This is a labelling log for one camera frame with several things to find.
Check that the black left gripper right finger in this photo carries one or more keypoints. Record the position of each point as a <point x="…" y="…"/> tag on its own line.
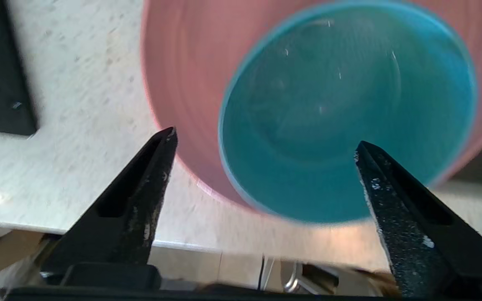
<point x="425" y="242"/>

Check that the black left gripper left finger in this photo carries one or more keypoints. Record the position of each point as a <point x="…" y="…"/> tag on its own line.
<point x="128" y="225"/>

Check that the teal bowl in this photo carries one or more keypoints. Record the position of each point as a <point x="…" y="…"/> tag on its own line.
<point x="329" y="125"/>

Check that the brown cardboard piece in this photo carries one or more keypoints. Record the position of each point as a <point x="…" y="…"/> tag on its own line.
<point x="2" y="255"/>

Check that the pink plate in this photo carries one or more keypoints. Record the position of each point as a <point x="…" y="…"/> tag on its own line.
<point x="182" y="83"/>

